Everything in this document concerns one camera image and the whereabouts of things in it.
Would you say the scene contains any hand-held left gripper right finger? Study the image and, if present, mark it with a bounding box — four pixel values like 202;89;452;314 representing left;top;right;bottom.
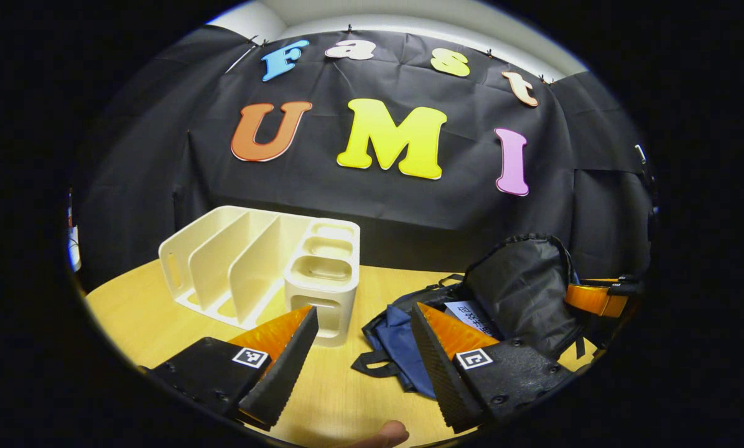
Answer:
409;302;575;434

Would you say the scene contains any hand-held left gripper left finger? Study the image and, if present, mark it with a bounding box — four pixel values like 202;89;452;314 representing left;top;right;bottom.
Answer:
150;305;320;430

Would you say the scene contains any lavender blue book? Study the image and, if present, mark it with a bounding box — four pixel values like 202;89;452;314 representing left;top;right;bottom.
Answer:
444;301;503;340

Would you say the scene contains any blue schoolbag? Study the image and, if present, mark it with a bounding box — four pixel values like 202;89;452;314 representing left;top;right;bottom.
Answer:
350;233;597;399

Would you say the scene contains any white bookshelf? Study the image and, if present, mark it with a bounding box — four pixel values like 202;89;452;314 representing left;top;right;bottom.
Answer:
158;205;361;348

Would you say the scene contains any black backdrop cloth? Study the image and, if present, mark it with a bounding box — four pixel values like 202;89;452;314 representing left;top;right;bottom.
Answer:
73;25;656;293

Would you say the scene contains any computer monitor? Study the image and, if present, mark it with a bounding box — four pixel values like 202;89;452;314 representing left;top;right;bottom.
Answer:
67;193;81;273

